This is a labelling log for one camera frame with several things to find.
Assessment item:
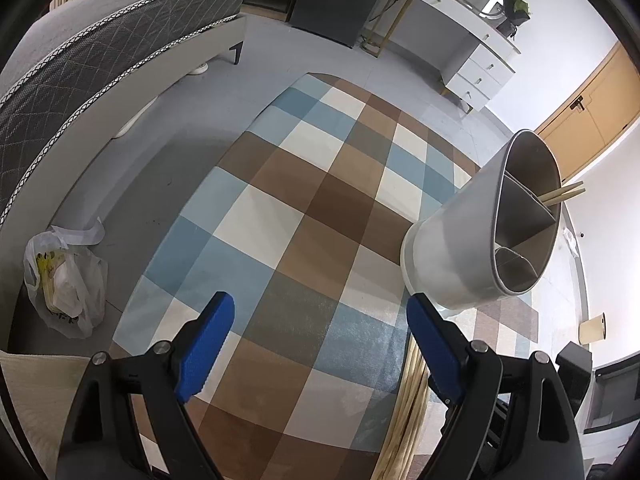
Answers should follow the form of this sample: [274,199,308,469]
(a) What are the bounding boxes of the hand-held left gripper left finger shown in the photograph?
[55,291,236,480]

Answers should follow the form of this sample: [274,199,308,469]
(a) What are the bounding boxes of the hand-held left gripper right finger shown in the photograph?
[406,292,586,480]

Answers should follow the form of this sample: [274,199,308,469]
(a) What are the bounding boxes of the pile of bamboo chopsticks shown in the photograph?
[372,342,431,480]

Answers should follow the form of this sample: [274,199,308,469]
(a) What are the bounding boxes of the white divided utensil holder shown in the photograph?
[400,129,563,311]

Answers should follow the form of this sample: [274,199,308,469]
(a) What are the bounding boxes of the black box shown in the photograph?
[555,344,593,411]

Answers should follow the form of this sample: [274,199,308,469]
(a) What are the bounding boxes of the white plastic bag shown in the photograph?
[24,230,109,339]

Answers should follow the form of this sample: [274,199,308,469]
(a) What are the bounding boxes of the checkered blue brown rug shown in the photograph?
[107,72,541,480]

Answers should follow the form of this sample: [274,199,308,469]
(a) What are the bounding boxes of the beige woven cushion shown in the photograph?
[0,352,91,476]

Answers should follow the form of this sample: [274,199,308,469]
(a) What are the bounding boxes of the wooden door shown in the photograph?
[535,42,640,183]

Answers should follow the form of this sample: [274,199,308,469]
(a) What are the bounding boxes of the white vanity desk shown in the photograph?
[360,0,522,111]

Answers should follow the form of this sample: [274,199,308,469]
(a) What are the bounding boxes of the grey quilted mattress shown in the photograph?
[0,0,252,228]

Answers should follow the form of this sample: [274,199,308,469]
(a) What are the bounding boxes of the black bag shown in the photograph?
[492,0,532,38]

